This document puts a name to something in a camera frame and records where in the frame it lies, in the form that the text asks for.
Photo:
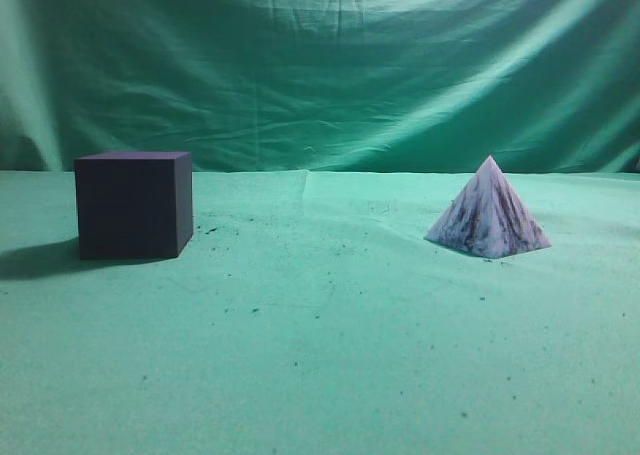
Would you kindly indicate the dark purple cube block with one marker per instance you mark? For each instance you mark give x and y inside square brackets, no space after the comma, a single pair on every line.
[134,204]

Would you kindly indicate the white purple marbled square pyramid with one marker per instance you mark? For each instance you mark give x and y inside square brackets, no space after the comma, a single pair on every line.
[488,219]

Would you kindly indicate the green backdrop cloth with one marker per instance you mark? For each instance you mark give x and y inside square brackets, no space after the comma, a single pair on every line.
[427,86]

